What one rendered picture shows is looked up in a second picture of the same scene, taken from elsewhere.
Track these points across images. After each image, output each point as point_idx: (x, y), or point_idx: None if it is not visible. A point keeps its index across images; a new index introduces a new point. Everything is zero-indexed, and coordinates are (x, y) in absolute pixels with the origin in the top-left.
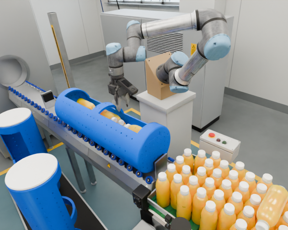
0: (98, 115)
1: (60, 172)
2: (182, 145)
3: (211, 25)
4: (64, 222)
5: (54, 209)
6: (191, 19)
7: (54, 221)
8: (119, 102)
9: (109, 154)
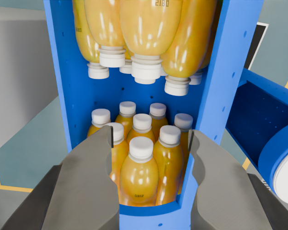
0: (189, 197)
1: None
2: None
3: None
4: (262, 80)
5: None
6: None
7: (283, 86)
8: (222, 177)
9: None
